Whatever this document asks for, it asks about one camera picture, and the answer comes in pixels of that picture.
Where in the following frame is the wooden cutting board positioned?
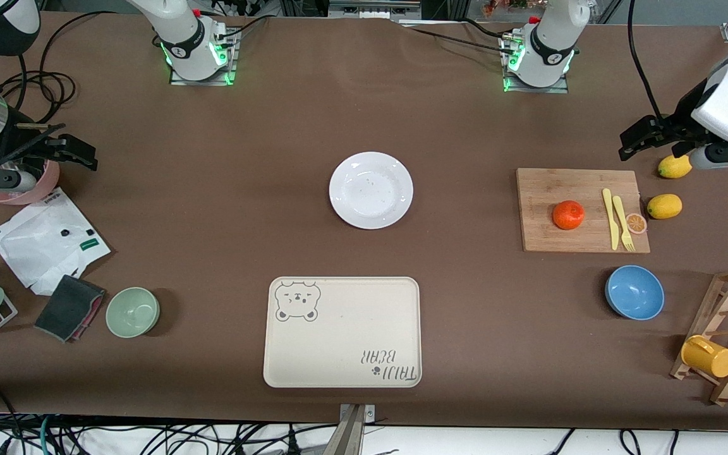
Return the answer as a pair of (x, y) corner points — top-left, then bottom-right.
(516, 167), (651, 254)

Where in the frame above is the beige bear tray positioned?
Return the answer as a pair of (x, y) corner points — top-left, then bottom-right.
(263, 276), (423, 388)

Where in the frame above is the black left base cable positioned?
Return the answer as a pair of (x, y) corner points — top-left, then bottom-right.
(401, 21), (515, 56)

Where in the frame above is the pink bowl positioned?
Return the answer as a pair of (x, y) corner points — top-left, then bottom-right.
(0, 158), (60, 205)

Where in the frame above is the yellow plastic knife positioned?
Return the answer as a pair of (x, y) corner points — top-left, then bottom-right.
(602, 188), (620, 250)

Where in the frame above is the black right base cable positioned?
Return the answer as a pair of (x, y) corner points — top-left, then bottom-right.
(215, 14), (271, 42)

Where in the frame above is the yellow plastic fork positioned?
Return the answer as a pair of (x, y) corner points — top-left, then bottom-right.
(612, 195), (636, 252)

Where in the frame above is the dark grey sponge cloth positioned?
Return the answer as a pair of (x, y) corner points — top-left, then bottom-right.
(34, 275), (107, 343)

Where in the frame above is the white round plate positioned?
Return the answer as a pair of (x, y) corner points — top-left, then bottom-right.
(329, 152), (414, 229)

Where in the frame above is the teal floor cable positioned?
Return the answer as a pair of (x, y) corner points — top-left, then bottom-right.
(37, 415), (55, 455)

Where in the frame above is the white plastic bag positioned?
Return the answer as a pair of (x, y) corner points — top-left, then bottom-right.
(0, 188), (112, 296)

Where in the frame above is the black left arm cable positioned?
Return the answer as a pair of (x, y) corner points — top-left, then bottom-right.
(628, 0), (665, 122)

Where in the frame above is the blue bowl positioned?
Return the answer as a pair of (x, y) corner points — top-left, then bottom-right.
(605, 265), (665, 321)

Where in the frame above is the yellow mug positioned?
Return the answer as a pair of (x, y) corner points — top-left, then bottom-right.
(681, 335), (728, 379)

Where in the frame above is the green bowl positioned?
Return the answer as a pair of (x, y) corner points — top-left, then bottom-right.
(106, 287), (161, 339)

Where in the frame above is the yellow lemon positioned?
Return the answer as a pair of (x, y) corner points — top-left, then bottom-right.
(658, 154), (693, 179)
(647, 193), (683, 221)

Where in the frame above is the orange fruit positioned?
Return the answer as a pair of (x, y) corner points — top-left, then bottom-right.
(552, 200), (585, 231)

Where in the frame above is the coiled black table cable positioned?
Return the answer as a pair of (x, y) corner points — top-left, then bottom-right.
(0, 11), (121, 127)

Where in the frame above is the black base cable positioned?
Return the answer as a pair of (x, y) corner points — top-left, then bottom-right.
(215, 14), (271, 42)
(401, 21), (515, 56)

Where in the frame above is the wooden peg rack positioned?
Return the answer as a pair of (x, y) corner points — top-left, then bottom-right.
(669, 267), (728, 406)

